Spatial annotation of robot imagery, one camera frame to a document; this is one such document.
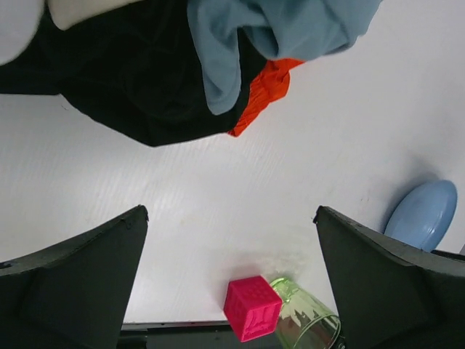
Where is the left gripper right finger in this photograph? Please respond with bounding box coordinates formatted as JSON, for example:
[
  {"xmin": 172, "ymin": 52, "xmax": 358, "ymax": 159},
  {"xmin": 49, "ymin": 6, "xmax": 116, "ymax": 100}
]
[{"xmin": 314, "ymin": 206, "xmax": 464, "ymax": 348}]

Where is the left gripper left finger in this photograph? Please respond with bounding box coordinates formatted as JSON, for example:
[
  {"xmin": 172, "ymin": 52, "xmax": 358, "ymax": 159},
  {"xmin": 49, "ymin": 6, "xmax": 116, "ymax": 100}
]
[{"xmin": 1, "ymin": 205, "xmax": 148, "ymax": 348}]

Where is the beige cloth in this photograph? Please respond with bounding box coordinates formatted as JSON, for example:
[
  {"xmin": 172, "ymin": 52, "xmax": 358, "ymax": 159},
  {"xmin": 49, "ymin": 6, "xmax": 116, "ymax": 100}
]
[{"xmin": 47, "ymin": 0, "xmax": 139, "ymax": 31}]

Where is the blue-grey cloth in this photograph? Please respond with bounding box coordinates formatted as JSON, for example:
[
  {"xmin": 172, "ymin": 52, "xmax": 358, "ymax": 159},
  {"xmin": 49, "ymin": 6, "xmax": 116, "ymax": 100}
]
[{"xmin": 187, "ymin": 0, "xmax": 381, "ymax": 115}]

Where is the black cloth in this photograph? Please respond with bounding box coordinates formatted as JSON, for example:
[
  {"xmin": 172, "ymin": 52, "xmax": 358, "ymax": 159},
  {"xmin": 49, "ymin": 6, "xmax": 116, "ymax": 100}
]
[{"xmin": 1, "ymin": 1, "xmax": 266, "ymax": 147}]

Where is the orange cloth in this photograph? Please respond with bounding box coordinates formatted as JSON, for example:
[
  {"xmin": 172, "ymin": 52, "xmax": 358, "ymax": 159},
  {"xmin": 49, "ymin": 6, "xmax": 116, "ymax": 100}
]
[{"xmin": 228, "ymin": 58, "xmax": 304, "ymax": 137}]

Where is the blue plastic plate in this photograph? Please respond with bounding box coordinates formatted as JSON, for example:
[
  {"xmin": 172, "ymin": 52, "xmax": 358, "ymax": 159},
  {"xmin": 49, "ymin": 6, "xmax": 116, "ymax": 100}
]
[{"xmin": 384, "ymin": 180, "xmax": 458, "ymax": 252}]

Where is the green transparent cup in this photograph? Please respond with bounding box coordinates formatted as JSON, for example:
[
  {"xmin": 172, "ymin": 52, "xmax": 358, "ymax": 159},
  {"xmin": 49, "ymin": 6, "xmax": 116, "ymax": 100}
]
[{"xmin": 270, "ymin": 277, "xmax": 341, "ymax": 349}]

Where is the pink plastic cube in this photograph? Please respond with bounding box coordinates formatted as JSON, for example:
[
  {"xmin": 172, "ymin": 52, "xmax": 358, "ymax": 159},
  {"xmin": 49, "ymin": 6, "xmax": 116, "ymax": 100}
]
[{"xmin": 223, "ymin": 276, "xmax": 283, "ymax": 342}]

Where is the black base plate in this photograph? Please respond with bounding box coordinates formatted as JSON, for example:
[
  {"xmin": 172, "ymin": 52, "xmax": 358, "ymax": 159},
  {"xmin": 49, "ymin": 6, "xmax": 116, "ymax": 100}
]
[{"xmin": 116, "ymin": 321, "xmax": 240, "ymax": 348}]

